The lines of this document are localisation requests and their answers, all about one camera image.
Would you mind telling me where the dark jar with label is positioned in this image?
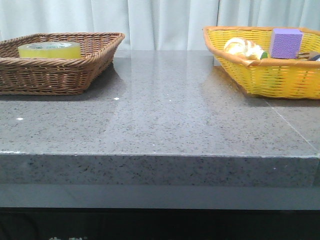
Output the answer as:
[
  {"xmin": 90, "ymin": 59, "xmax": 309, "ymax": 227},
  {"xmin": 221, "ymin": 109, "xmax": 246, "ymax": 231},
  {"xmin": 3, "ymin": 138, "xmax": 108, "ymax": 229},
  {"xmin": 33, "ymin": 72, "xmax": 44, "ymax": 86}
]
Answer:
[{"xmin": 308, "ymin": 53, "xmax": 320, "ymax": 61}]

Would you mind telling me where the yellow tape roll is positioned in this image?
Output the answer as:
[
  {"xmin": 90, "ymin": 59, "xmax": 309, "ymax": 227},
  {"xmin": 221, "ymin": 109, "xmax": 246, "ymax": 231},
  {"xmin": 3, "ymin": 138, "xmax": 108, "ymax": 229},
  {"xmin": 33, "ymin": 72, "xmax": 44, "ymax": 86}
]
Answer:
[{"xmin": 17, "ymin": 41, "xmax": 82, "ymax": 60}]

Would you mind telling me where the purple foam block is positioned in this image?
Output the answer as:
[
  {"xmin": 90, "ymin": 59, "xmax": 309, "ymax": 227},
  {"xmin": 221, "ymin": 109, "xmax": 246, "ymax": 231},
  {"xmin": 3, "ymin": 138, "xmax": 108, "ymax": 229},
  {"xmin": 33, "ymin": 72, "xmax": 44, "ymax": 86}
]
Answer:
[{"xmin": 269, "ymin": 28, "xmax": 303, "ymax": 59}]

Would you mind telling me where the brown wicker basket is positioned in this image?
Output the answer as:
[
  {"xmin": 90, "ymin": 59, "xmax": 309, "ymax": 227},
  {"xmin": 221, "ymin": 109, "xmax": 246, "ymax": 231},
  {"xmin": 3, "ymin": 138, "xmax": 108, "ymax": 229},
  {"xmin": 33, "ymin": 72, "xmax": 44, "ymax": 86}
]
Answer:
[{"xmin": 0, "ymin": 32, "xmax": 125, "ymax": 96}]

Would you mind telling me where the croissant bread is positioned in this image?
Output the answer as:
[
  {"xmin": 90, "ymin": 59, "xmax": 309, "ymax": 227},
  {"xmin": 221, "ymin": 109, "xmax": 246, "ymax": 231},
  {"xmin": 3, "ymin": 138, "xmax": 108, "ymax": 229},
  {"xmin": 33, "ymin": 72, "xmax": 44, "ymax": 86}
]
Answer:
[{"xmin": 223, "ymin": 37, "xmax": 265, "ymax": 60}]

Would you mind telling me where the yellow woven basket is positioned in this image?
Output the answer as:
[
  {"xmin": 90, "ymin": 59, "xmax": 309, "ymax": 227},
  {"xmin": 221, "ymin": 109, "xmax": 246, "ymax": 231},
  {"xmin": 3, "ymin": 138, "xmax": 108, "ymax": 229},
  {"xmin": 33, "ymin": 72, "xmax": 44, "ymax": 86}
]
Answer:
[{"xmin": 203, "ymin": 26, "xmax": 320, "ymax": 100}]

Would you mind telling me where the white curtain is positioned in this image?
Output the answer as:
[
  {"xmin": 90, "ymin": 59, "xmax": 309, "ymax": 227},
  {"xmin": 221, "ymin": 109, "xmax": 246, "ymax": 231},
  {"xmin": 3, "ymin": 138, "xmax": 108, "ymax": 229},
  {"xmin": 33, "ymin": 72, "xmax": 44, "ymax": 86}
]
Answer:
[{"xmin": 0, "ymin": 0, "xmax": 320, "ymax": 51}]

